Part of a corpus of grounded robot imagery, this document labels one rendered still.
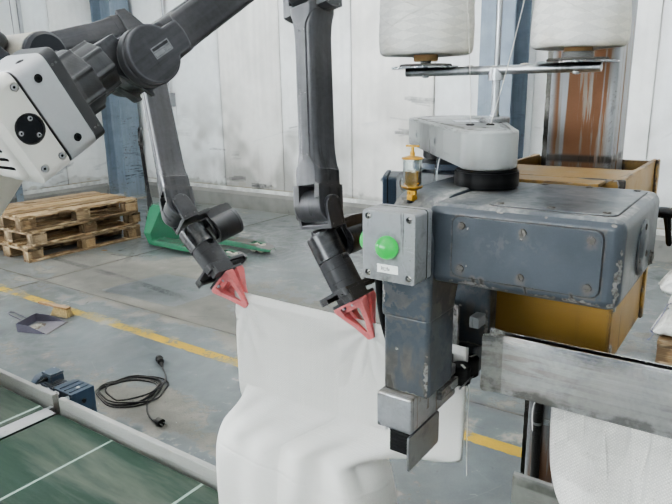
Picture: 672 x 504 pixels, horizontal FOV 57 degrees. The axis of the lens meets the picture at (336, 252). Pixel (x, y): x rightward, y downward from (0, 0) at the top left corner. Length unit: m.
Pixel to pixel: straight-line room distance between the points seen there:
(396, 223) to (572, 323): 0.42
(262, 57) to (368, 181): 2.03
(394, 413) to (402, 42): 0.60
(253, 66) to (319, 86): 6.82
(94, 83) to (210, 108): 7.62
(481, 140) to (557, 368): 0.34
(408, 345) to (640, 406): 0.32
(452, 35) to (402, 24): 0.08
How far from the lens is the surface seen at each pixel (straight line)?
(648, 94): 5.94
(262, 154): 7.89
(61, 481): 2.10
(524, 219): 0.75
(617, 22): 1.02
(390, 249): 0.76
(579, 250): 0.74
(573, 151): 1.23
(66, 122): 0.83
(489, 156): 0.88
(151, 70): 0.88
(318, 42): 1.12
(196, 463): 1.98
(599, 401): 0.97
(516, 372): 0.99
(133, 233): 6.81
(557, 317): 1.08
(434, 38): 1.09
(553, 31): 1.01
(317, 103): 1.09
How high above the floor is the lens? 1.47
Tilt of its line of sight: 15 degrees down
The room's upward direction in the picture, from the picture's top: 1 degrees counter-clockwise
